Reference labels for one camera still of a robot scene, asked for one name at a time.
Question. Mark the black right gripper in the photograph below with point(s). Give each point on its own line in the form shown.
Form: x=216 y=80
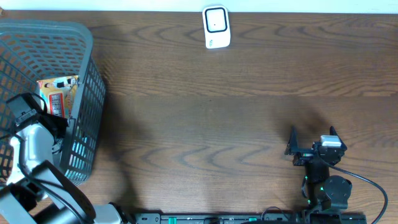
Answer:
x=293 y=148

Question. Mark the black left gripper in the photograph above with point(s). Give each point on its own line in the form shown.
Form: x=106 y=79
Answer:
x=63 y=122

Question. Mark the yellow wet wipes bag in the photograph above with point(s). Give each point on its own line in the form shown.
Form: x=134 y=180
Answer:
x=59 y=94

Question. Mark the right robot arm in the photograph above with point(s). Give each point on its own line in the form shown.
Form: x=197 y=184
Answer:
x=327 y=194

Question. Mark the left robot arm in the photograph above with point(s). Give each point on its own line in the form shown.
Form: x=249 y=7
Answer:
x=36 y=190

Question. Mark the white barcode scanner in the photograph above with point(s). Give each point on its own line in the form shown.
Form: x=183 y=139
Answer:
x=216 y=27

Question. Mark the grey plastic shopping basket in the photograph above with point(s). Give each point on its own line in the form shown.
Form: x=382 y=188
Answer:
x=33 y=50

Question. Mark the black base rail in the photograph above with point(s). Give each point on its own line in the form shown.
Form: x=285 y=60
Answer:
x=229 y=218

